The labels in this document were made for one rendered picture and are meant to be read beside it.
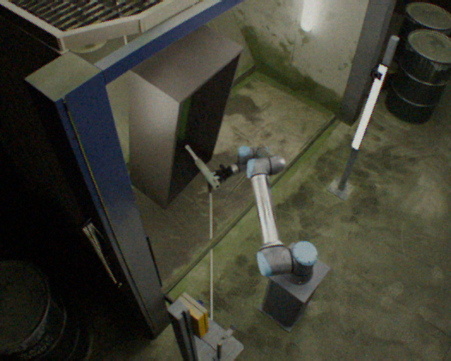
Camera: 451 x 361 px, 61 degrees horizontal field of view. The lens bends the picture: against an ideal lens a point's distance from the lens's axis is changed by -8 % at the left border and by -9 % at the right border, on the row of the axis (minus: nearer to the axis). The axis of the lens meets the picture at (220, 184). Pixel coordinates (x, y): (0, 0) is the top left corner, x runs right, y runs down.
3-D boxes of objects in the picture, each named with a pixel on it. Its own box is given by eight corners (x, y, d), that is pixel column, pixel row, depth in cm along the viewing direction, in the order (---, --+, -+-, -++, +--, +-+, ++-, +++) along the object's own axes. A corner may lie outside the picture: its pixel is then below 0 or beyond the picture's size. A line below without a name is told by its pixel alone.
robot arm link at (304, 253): (315, 273, 246) (321, 260, 232) (289, 278, 245) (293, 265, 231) (309, 252, 256) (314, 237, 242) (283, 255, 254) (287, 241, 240)
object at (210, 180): (220, 200, 323) (220, 182, 305) (215, 203, 321) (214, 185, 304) (191, 161, 349) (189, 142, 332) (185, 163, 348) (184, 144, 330)
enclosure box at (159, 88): (129, 183, 313) (128, 69, 211) (178, 136, 343) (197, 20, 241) (164, 210, 307) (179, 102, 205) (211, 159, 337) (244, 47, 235)
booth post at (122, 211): (155, 339, 293) (54, 102, 110) (138, 323, 300) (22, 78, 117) (172, 322, 301) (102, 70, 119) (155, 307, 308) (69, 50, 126)
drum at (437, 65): (387, 86, 469) (411, 22, 399) (433, 102, 455) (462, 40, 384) (379, 115, 438) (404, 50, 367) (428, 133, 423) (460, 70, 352)
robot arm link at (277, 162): (289, 156, 258) (265, 143, 324) (270, 159, 257) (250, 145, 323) (290, 174, 261) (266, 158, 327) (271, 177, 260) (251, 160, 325)
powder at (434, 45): (411, 27, 399) (411, 25, 398) (460, 43, 386) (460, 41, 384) (405, 52, 370) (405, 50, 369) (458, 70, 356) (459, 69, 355)
